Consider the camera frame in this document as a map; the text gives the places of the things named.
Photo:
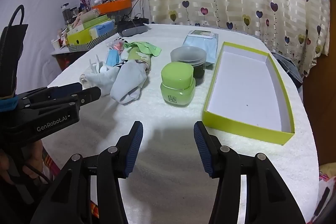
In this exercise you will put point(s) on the red side table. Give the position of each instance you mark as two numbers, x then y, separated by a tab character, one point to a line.
65	61

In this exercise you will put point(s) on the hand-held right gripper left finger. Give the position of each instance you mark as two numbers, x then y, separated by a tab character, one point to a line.
135	148

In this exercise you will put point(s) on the green cream jar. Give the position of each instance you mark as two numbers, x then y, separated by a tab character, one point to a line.
177	79

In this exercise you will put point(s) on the white sock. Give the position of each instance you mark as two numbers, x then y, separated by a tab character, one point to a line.
128	82

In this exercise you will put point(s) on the light blue wet wipes pack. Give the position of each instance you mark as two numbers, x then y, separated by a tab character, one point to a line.
202	41

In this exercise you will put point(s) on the blue face mask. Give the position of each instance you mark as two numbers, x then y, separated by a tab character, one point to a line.
113	58

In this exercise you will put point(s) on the wooden wardrobe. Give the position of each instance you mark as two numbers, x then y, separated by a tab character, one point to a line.
315	113

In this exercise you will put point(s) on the dark jar with frosted lid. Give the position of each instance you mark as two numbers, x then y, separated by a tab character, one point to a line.
187	54

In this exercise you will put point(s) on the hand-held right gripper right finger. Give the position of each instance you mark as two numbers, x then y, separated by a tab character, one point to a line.
203	148

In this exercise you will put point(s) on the light green flat box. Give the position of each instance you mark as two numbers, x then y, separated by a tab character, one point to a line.
94	19

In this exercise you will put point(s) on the orange tray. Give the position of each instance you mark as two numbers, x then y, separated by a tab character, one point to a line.
113	6

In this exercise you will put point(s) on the clear packet with orange item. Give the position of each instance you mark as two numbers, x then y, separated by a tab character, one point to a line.
118	47

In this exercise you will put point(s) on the white tablecloth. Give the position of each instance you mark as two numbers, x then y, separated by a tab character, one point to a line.
168	187

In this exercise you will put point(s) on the striped colourful cloth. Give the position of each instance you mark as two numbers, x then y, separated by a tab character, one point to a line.
51	166

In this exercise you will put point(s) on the green printed cloth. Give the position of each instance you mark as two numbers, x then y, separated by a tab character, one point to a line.
147	48

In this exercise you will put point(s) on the yellow-green storage box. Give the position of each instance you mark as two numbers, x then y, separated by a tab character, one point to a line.
78	37

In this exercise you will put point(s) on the person's left hand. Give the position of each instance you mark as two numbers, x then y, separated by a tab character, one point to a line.
35	158

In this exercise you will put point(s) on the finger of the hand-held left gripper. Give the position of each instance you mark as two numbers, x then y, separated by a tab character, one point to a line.
89	95
69	88

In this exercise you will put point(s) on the colourful printed bedsheet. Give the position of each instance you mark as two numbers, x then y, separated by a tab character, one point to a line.
325	176

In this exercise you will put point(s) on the green sock with striped cuff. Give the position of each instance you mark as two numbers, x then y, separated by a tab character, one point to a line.
137	56

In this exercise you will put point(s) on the black phone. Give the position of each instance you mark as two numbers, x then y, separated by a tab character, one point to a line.
324	197

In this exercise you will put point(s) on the dark glass jar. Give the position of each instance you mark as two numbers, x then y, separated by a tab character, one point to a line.
67	14

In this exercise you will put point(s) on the blue and white box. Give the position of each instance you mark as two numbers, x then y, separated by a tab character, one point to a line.
101	29

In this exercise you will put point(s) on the yellow-green cardboard box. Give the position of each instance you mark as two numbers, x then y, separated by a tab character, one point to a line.
249	87

